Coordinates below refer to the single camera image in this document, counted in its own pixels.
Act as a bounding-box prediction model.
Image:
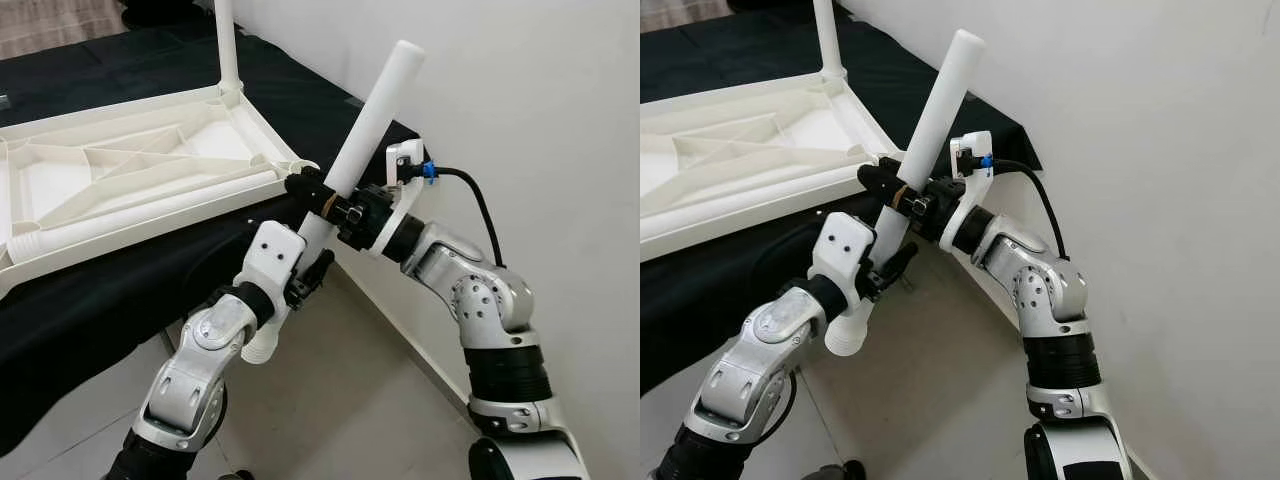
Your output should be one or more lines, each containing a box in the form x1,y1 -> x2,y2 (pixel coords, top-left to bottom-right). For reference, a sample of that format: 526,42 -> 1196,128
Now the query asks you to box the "white plastic table leg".
5,165 -> 284,266
823,28 -> 986,358
240,40 -> 428,366
640,158 -> 871,241
813,0 -> 848,93
213,0 -> 246,106

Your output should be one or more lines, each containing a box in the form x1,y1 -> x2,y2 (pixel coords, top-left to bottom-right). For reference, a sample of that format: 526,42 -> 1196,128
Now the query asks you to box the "white plastic children table top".
0,82 -> 319,301
640,70 -> 886,263

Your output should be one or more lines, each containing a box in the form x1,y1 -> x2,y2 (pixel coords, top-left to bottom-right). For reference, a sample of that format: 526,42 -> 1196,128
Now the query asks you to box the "beige cloth covered bench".
0,0 -> 126,56
640,0 -> 736,31

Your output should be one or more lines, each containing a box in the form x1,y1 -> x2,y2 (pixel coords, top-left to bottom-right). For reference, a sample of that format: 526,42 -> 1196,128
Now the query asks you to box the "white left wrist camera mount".
240,220 -> 308,331
812,212 -> 876,321

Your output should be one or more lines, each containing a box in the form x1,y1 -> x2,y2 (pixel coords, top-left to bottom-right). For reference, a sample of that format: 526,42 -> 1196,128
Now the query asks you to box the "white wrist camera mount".
812,212 -> 876,321
935,130 -> 994,251
365,140 -> 426,261
240,220 -> 308,331

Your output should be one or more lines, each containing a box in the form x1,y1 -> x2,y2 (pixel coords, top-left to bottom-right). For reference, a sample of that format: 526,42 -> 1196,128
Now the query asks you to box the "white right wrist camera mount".
935,130 -> 994,251
365,140 -> 426,261

